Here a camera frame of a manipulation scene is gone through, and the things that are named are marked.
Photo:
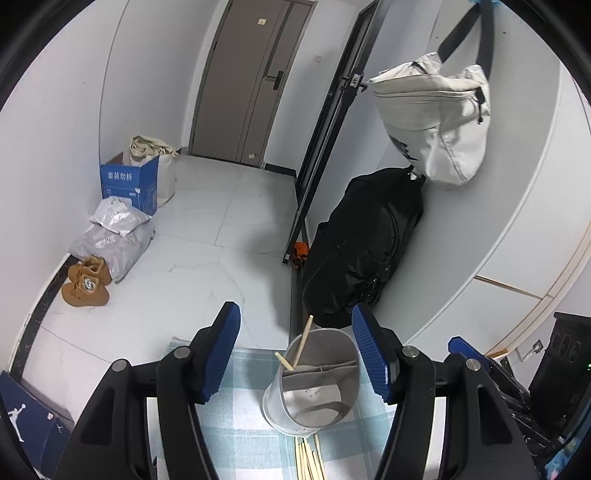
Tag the beige canvas tote bag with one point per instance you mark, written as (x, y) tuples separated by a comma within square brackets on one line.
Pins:
[(166, 180)]

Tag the blue cardboard box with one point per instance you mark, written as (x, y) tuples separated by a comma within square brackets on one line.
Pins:
[(129, 184)]

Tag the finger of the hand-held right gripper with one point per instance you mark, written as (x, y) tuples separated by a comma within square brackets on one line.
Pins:
[(461, 345)]

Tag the grey-brown door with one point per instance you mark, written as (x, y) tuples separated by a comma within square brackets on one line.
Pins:
[(231, 92)]

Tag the blue patterned cloth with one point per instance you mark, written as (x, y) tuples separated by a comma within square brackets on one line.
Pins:
[(558, 468)]

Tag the small grey parcel bag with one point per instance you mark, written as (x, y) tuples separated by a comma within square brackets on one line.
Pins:
[(117, 214)]

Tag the white cabinet gold trim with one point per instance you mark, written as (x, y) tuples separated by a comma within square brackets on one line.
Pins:
[(554, 221)]

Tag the teal checked table mat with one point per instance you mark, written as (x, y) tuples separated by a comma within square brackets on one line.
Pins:
[(240, 429)]

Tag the black carved cabinet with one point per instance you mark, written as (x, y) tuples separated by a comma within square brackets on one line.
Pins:
[(563, 364)]

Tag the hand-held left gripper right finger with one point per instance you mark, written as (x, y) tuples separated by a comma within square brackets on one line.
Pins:
[(369, 350)]

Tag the wall outlet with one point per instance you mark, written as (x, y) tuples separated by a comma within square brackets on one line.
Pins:
[(534, 347)]

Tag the white sling bag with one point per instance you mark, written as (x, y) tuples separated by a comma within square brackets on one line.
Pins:
[(434, 115)]

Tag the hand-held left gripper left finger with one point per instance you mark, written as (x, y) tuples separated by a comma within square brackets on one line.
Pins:
[(226, 350)]

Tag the large grey parcel bag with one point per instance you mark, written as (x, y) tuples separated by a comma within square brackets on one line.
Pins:
[(115, 251)]

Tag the navy shoe box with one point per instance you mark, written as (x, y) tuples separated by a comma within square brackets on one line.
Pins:
[(27, 415)]

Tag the black backpack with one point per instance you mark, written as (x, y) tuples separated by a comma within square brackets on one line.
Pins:
[(364, 240)]

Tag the black metal door frame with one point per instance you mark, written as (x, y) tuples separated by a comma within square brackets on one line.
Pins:
[(332, 115)]

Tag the orange black object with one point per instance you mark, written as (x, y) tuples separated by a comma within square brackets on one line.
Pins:
[(299, 253)]

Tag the brown suede shoe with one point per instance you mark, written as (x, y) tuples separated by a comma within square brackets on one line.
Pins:
[(83, 293), (94, 270)]

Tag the white metal utensil holder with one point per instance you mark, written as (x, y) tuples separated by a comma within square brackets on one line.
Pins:
[(318, 397)]

